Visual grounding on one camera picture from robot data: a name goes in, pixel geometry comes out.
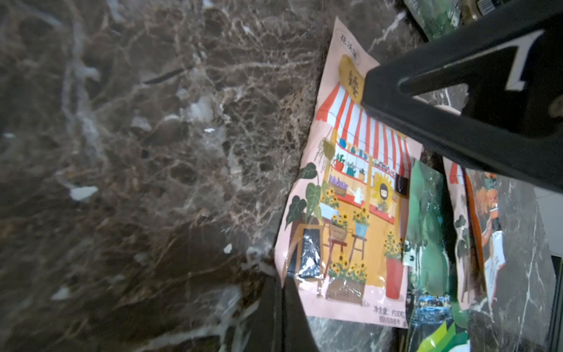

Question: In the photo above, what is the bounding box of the pink sunflower shop seed packet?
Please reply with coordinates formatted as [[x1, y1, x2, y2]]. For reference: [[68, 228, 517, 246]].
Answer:
[[275, 21, 421, 328]]

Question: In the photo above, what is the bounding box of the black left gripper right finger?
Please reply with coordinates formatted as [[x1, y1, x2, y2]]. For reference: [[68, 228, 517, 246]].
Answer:
[[362, 1, 562, 192]]

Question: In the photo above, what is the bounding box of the green vegetable seed packet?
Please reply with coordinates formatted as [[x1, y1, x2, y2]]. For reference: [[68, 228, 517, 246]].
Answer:
[[403, 0, 461, 41]]

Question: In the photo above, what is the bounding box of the small dark jar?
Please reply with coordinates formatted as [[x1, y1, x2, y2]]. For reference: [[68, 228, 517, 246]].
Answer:
[[461, 0, 510, 25]]

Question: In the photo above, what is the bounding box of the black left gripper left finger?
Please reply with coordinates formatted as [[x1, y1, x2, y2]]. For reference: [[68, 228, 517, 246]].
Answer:
[[250, 276, 318, 352]]

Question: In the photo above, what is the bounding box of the green gourd seed packet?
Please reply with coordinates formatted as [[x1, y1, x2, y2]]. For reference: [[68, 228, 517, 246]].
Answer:
[[403, 161, 471, 351]]

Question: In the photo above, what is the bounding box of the orange marigold seed packet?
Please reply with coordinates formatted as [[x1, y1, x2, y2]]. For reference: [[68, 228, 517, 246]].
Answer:
[[465, 169, 506, 305]]

